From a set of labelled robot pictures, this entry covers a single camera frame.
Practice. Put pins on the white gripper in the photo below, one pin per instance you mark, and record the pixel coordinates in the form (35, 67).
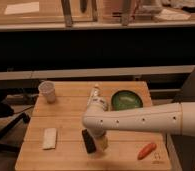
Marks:
(100, 137)

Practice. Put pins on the white paper sheet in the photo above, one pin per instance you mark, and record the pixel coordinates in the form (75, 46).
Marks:
(22, 8)

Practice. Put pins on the white tube with cap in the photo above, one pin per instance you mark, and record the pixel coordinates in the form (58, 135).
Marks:
(95, 92)

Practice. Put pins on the grey metal post right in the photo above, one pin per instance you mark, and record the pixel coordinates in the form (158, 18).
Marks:
(126, 9)

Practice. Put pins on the orange carrot toy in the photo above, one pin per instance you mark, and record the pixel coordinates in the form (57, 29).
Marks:
(146, 150)

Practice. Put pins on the grey metal post left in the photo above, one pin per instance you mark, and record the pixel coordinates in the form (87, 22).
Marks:
(67, 12)

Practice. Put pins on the black eraser block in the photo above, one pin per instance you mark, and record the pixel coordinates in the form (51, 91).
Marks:
(89, 142)

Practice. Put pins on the green bowl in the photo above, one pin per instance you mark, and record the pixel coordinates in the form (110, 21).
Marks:
(125, 99)

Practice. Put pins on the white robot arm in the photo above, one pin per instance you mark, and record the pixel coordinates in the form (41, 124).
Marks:
(173, 118)

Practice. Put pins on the grey metal post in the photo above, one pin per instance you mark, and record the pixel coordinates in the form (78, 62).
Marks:
(126, 9)
(67, 12)

